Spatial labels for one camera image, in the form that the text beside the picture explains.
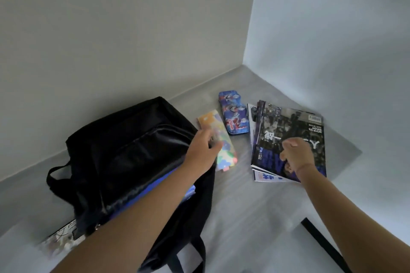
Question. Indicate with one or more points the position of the magazine with pale hands cover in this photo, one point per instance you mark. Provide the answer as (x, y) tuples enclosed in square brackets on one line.
[(61, 240)]

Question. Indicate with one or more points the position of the dark crowd photo magazine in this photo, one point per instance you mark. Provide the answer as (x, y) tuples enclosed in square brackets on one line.
[(288, 125)]

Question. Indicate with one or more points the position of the pastel flower pencil pouch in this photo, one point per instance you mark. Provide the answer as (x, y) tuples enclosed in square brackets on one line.
[(227, 154)]

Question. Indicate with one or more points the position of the person's left hand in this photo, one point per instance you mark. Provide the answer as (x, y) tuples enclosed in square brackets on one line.
[(201, 151)]

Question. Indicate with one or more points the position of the black backpack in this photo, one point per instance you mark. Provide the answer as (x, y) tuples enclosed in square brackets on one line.
[(128, 154)]

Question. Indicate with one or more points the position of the blue folder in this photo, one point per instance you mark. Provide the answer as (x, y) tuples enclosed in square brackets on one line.
[(166, 177)]

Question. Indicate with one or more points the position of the blue cartoon pencil tin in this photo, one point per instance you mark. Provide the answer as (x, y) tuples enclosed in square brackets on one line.
[(235, 116)]

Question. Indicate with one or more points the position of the person's right hand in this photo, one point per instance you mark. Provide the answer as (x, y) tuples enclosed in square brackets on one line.
[(299, 154)]

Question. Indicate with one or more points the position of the person's left forearm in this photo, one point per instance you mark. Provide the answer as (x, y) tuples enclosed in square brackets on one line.
[(128, 237)]

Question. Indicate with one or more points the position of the white magazine with blue print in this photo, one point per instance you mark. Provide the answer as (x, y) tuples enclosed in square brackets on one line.
[(266, 177)]

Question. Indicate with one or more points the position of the person's right forearm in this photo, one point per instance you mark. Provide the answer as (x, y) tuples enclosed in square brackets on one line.
[(352, 218)]

